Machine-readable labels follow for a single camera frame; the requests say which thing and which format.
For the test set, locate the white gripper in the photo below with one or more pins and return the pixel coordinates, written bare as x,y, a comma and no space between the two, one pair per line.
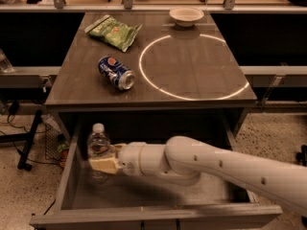
130,158

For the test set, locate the clear plastic water bottle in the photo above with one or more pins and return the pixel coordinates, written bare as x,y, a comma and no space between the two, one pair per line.
98,147

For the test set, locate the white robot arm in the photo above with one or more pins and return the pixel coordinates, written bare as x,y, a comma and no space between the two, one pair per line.
182,160

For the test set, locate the open grey top drawer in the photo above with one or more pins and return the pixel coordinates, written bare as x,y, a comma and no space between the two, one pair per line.
87,201

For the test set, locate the grey wooden cabinet counter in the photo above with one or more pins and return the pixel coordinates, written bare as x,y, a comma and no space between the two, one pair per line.
174,68

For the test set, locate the clear bottle at left edge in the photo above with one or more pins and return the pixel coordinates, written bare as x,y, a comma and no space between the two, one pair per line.
5,64

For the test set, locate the blue pepsi soda can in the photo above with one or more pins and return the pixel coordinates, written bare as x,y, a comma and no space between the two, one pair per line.
117,73

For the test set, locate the black metal stand leg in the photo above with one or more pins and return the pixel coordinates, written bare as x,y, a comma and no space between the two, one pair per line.
27,138

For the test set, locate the green chip bag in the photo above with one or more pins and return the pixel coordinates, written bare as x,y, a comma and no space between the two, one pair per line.
113,32

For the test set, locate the white paper bowl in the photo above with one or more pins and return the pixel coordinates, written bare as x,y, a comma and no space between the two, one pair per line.
186,17

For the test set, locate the black stand at right edge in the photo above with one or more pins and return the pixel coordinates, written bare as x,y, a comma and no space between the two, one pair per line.
301,158

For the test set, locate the wire mesh basket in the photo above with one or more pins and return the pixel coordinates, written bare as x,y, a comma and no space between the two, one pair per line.
56,146

